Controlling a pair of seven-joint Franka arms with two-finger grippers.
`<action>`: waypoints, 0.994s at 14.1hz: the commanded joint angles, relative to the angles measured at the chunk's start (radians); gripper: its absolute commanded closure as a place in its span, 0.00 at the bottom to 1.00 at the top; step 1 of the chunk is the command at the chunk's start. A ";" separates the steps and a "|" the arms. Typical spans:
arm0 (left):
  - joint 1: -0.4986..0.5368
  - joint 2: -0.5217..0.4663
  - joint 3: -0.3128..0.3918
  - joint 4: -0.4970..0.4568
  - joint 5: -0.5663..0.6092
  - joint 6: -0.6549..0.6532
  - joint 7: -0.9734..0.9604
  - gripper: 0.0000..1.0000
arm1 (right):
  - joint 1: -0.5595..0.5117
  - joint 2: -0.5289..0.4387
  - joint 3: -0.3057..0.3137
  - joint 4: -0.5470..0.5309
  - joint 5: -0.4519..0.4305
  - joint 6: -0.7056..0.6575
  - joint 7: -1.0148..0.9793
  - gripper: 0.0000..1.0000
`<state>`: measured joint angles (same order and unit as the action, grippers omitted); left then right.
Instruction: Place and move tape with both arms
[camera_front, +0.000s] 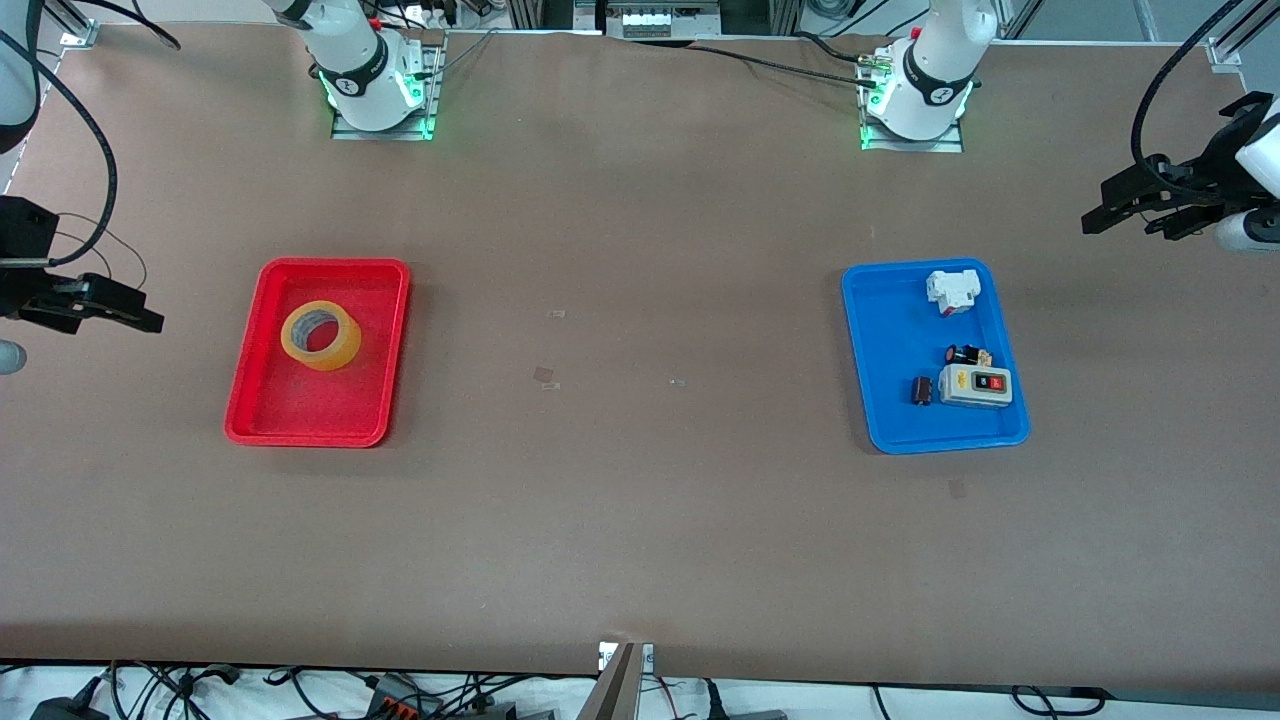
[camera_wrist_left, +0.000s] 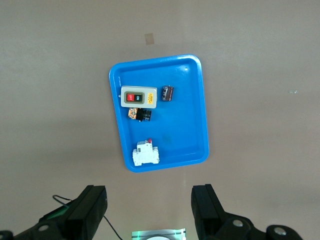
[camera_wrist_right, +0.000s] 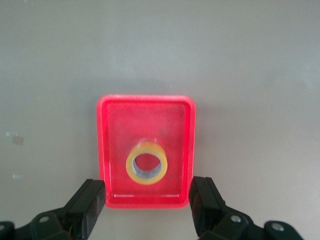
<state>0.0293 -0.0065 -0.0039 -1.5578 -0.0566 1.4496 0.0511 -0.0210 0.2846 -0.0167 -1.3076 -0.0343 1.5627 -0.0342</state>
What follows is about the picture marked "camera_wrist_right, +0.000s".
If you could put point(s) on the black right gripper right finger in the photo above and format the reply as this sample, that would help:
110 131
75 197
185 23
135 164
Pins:
205 205

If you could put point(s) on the brownish tape scrap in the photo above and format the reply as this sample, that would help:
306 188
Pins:
18 140

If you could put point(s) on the red plastic tray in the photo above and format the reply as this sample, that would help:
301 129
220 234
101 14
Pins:
120 150

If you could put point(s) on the yellow tape roll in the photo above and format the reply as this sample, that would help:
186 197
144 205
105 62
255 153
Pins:
146 178

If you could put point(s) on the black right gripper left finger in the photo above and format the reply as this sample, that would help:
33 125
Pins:
85 207

